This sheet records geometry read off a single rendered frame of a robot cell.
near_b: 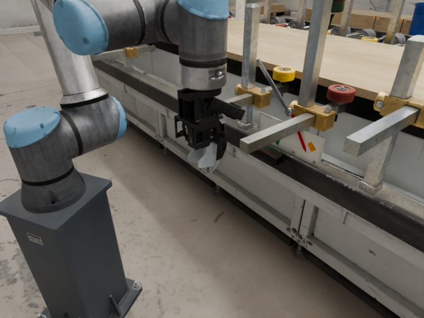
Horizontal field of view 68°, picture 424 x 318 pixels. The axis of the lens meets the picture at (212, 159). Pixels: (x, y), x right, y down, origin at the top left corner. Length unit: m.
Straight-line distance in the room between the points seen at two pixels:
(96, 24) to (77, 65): 0.48
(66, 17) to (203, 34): 0.22
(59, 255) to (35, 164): 0.30
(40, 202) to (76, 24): 0.63
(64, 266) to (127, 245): 0.64
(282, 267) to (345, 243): 0.33
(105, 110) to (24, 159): 0.27
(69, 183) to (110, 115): 0.24
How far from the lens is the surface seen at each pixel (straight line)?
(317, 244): 1.53
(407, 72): 0.83
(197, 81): 0.59
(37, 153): 0.98
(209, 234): 1.73
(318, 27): 0.93
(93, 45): 0.57
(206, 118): 0.64
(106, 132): 1.05
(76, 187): 1.07
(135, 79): 1.85
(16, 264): 1.86
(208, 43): 0.57
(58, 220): 1.03
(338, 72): 1.26
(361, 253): 1.45
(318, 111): 0.96
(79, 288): 1.22
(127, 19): 0.60
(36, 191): 1.05
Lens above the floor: 1.23
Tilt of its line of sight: 32 degrees down
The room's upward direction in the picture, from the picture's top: straight up
